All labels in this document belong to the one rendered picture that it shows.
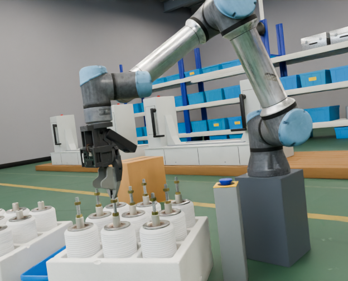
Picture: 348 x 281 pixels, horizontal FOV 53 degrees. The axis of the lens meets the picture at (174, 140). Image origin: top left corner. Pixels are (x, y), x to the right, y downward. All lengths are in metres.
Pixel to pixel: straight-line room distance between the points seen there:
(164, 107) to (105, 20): 5.69
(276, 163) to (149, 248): 0.54
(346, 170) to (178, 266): 1.87
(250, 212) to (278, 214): 0.11
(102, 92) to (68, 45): 7.49
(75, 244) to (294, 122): 0.73
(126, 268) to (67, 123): 4.65
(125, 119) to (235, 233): 3.38
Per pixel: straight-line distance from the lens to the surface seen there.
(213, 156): 3.20
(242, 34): 1.10
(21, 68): 7.80
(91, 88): 0.95
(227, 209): 1.09
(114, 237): 0.99
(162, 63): 1.13
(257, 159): 1.25
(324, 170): 2.66
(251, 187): 1.26
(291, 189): 1.27
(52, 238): 1.38
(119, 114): 4.30
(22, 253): 1.27
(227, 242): 1.12
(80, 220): 1.07
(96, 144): 0.95
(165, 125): 3.79
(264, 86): 1.11
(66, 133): 5.46
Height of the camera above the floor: 0.53
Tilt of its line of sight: 3 degrees down
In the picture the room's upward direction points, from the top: 7 degrees counter-clockwise
